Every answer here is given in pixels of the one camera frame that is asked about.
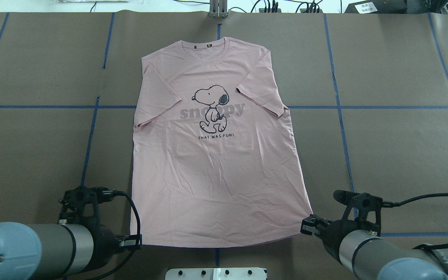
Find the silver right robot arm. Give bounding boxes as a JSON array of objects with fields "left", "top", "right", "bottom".
[{"left": 315, "top": 220, "right": 448, "bottom": 280}]

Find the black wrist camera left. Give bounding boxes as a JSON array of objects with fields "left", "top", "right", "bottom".
[{"left": 58, "top": 186, "right": 115, "bottom": 227}]

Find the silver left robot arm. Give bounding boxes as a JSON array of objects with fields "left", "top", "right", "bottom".
[{"left": 0, "top": 222, "right": 142, "bottom": 280}]

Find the aluminium frame post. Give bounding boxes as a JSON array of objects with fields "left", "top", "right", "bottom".
[{"left": 209, "top": 0, "right": 229, "bottom": 18}]

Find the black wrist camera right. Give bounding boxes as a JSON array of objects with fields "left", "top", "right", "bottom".
[{"left": 333, "top": 190, "right": 395, "bottom": 227}]

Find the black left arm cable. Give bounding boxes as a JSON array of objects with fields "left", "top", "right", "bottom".
[{"left": 84, "top": 190, "right": 142, "bottom": 280}]

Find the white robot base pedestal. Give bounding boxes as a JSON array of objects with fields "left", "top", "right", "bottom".
[{"left": 165, "top": 267, "right": 268, "bottom": 280}]

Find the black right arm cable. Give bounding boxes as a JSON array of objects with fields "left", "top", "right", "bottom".
[{"left": 393, "top": 192, "right": 448, "bottom": 249}]

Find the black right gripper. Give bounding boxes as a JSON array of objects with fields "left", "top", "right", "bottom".
[{"left": 300, "top": 214, "right": 381, "bottom": 255}]

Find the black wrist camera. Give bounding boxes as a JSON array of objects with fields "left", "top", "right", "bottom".
[
  {"left": 58, "top": 186, "right": 115, "bottom": 227},
  {"left": 333, "top": 190, "right": 395, "bottom": 227}
]

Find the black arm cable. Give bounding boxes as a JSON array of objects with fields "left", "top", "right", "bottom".
[
  {"left": 84, "top": 190, "right": 142, "bottom": 280},
  {"left": 393, "top": 192, "right": 448, "bottom": 249}
]

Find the pink Snoopy t-shirt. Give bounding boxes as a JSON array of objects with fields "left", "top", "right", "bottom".
[{"left": 132, "top": 37, "right": 312, "bottom": 248}]

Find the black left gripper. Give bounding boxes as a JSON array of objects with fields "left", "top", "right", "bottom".
[{"left": 88, "top": 224, "right": 142, "bottom": 269}]

